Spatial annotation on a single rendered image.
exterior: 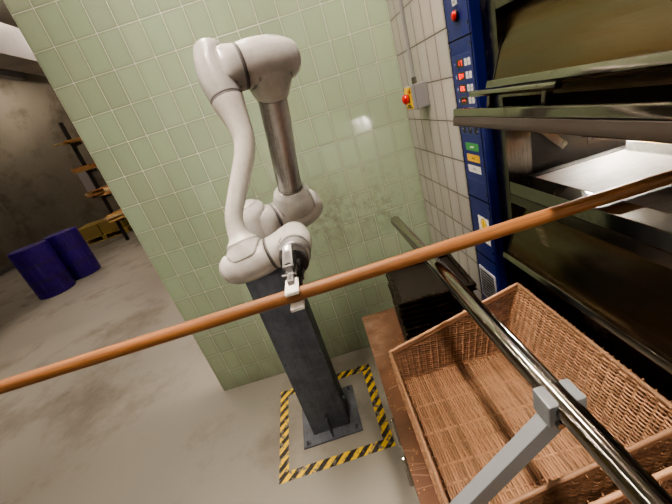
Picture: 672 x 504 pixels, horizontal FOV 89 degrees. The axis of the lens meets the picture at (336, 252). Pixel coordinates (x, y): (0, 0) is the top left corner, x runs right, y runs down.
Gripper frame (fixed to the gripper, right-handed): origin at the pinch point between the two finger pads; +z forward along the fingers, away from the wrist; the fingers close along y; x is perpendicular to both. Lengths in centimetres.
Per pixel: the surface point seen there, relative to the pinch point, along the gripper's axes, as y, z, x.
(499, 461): 11.5, 38.0, -23.2
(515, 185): 3, -29, -68
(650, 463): 43, 27, -57
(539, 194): 3, -18, -68
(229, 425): 120, -91, 82
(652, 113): -22, 26, -53
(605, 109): -23, 19, -53
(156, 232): 2, -123, 81
